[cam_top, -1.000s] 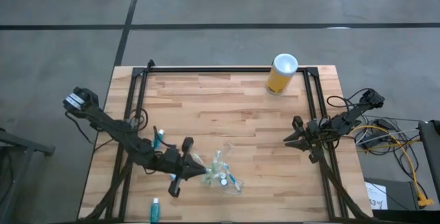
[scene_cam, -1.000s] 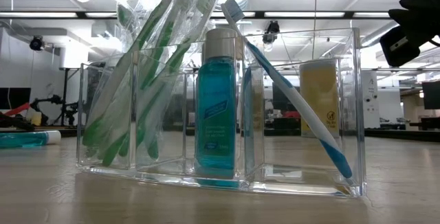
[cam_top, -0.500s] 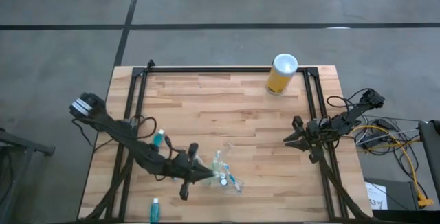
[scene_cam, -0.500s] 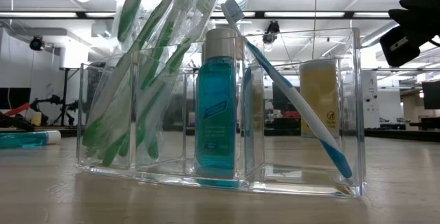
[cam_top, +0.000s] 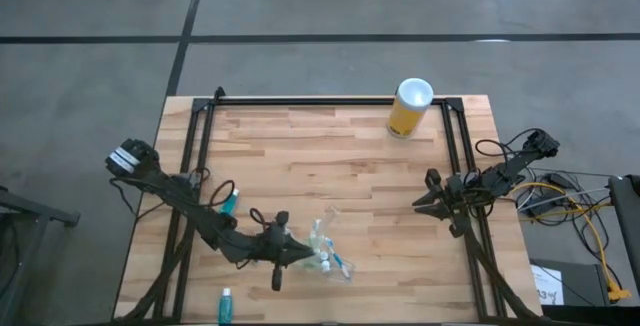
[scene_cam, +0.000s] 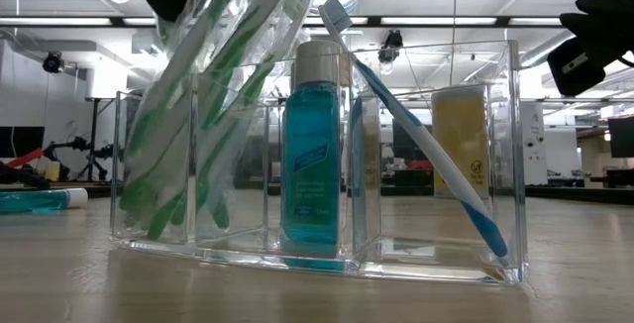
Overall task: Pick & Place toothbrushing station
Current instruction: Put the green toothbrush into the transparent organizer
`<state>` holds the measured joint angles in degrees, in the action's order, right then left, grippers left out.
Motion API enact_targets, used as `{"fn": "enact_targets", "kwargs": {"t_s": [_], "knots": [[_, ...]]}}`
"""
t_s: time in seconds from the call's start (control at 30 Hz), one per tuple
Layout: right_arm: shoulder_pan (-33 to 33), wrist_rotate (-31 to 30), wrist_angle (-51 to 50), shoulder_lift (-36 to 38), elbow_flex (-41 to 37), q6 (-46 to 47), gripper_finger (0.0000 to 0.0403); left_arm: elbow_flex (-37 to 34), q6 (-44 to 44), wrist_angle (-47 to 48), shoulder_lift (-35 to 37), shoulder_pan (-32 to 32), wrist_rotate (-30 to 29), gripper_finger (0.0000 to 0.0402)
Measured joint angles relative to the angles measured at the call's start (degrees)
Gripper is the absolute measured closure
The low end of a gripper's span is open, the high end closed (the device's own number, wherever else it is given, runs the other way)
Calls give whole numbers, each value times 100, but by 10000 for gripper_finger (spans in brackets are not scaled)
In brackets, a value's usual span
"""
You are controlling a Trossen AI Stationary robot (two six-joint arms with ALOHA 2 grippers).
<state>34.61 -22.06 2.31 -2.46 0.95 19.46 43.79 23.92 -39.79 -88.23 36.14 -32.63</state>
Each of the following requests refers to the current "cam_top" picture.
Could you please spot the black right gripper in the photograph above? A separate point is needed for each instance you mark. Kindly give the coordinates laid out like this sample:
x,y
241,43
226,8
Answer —
x,y
462,193

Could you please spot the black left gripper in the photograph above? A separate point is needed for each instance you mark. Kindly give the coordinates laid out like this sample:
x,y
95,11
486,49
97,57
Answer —
x,y
267,251

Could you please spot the clear acrylic organizer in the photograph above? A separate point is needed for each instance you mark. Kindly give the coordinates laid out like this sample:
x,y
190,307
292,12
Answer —
x,y
345,271

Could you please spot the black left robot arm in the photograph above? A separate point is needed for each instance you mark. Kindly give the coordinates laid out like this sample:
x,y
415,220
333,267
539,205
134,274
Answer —
x,y
200,216

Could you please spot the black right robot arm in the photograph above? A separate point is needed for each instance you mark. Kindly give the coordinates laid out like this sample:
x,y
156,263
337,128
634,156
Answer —
x,y
505,173

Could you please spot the yellow wipes canister white lid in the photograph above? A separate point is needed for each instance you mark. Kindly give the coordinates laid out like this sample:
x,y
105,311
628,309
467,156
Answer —
x,y
412,98

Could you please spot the black power brick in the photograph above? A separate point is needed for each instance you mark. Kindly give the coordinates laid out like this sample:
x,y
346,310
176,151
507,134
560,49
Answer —
x,y
560,181

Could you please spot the white paper sheet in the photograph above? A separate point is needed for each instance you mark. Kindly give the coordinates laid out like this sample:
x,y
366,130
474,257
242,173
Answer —
x,y
547,281

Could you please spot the dark grey box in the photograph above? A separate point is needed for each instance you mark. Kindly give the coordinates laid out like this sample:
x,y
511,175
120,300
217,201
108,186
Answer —
x,y
580,281

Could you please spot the black cart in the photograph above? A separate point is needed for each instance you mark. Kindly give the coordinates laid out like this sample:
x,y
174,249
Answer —
x,y
627,216

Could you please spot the black floor tape strip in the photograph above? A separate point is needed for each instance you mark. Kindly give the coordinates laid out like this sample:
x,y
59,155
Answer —
x,y
187,28
300,38

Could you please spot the grey metal stand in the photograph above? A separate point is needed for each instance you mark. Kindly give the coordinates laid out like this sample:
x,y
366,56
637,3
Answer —
x,y
40,211

